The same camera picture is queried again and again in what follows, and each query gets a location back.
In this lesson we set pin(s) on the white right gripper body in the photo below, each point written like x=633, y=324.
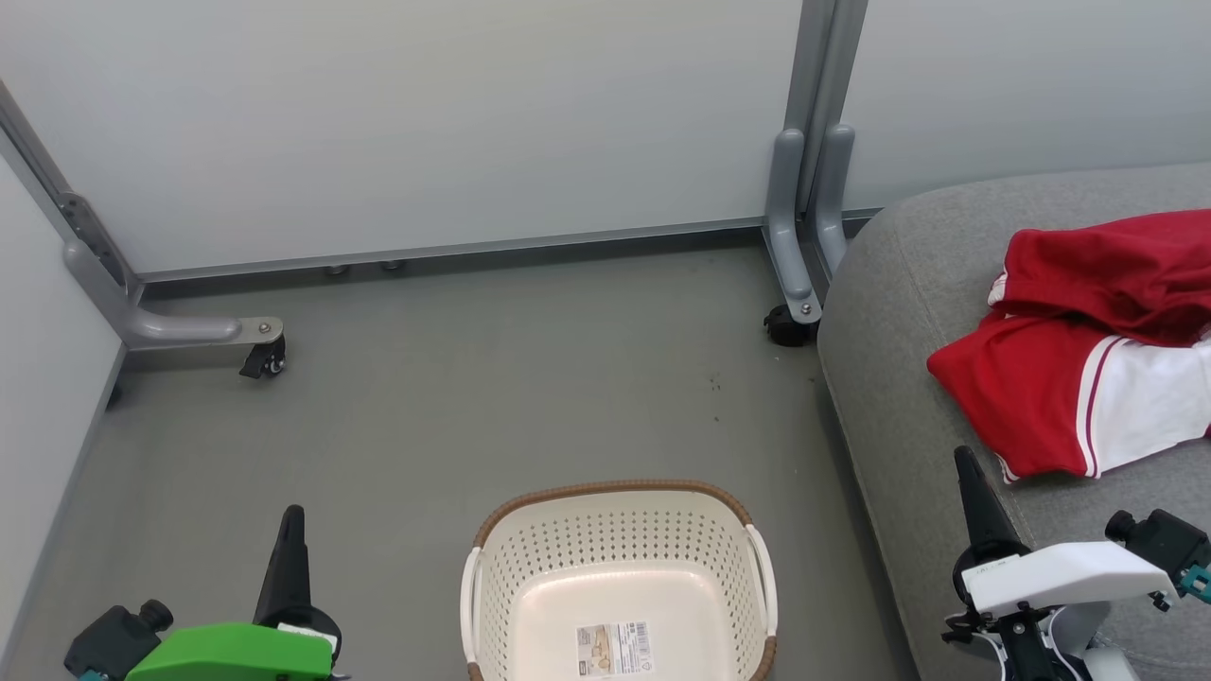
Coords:
x=1069, y=577

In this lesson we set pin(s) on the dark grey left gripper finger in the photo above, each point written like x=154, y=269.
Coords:
x=289, y=577

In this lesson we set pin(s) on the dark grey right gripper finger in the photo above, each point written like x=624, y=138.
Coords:
x=984, y=520

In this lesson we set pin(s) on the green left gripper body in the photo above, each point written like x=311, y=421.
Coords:
x=227, y=657

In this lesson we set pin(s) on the red white sports garment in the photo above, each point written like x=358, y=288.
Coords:
x=1031, y=407

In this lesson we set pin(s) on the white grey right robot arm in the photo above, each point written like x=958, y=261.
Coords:
x=1079, y=634

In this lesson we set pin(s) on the cream laundry basket brown rim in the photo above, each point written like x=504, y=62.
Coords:
x=615, y=539

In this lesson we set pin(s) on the printed paper basket label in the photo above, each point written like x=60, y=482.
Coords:
x=615, y=649

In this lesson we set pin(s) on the grey fabric sofa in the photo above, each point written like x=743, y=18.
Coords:
x=908, y=454

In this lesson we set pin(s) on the black caster wheel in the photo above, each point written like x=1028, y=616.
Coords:
x=785, y=329
x=265, y=359

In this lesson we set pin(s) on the grey curved partition foot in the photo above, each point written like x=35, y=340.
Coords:
x=787, y=227
x=833, y=199

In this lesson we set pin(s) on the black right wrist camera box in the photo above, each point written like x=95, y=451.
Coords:
x=1164, y=544

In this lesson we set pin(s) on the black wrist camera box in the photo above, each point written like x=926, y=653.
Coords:
x=109, y=638
x=1164, y=544

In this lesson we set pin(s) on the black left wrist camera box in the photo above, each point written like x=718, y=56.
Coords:
x=109, y=638

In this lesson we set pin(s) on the grey partition bottom rail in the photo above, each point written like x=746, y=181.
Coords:
x=454, y=248

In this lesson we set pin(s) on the grey partition post with bracket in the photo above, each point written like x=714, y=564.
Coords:
x=76, y=222

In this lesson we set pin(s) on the grey upright partition post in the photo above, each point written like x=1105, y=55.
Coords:
x=828, y=66

